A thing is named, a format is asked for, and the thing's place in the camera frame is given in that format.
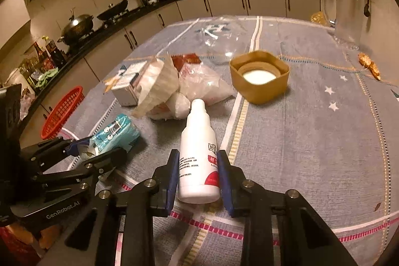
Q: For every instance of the green cloth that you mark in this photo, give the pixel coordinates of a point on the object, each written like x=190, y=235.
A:
x=46, y=77

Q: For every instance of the knotted white plastic bag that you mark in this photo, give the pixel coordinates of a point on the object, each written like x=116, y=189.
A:
x=177, y=107

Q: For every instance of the orange peel piece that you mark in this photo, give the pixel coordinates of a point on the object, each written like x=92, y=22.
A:
x=375, y=72

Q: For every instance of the dark wok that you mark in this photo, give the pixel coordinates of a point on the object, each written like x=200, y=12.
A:
x=76, y=27

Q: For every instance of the dark red foil packet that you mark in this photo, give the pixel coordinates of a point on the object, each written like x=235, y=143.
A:
x=187, y=59

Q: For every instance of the black frying pan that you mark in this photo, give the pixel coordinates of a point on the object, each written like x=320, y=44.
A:
x=113, y=9

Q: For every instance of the yellow square container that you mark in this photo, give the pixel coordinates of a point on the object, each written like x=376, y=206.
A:
x=265, y=91

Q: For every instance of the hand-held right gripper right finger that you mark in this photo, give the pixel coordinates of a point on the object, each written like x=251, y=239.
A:
x=226, y=188

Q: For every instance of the orange snack wrapper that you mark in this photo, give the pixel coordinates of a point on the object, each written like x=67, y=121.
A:
x=364, y=59

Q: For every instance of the clear glass pitcher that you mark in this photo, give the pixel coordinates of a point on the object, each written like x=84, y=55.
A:
x=349, y=13

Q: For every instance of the red plastic basket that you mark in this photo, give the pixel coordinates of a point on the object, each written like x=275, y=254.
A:
x=62, y=110

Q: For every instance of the yellow plastic bag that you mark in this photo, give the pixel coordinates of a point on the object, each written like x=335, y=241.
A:
x=318, y=18

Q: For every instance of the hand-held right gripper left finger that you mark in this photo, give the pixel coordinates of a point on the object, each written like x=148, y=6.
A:
x=172, y=185

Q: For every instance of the blue tissue packet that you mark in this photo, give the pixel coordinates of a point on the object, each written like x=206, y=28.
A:
x=120, y=132

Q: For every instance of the small grey box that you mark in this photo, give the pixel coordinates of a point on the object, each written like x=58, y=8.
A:
x=124, y=93

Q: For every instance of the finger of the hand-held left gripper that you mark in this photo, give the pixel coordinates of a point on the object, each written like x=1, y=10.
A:
x=106, y=160
x=74, y=149

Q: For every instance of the white plastic bottle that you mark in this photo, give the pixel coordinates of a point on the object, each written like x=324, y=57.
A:
x=196, y=141

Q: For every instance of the small brown leaf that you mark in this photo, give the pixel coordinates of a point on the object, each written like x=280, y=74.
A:
x=377, y=206

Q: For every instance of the group of seasoning bottles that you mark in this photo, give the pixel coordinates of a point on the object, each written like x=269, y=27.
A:
x=46, y=54

